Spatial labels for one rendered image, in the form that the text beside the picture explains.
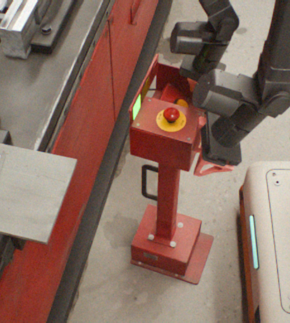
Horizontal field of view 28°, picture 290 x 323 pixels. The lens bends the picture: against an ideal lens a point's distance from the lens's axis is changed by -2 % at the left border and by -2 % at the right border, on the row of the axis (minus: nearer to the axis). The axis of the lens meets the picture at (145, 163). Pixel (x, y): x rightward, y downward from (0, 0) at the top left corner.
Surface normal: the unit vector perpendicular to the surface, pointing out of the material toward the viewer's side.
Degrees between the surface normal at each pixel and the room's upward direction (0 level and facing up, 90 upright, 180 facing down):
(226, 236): 0
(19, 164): 0
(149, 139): 90
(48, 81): 0
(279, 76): 90
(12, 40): 90
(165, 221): 90
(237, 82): 22
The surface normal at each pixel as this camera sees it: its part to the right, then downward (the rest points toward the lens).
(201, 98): -0.89, -0.26
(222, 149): 0.45, -0.51
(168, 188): -0.34, 0.77
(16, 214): 0.00, -0.57
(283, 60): -0.06, 0.70
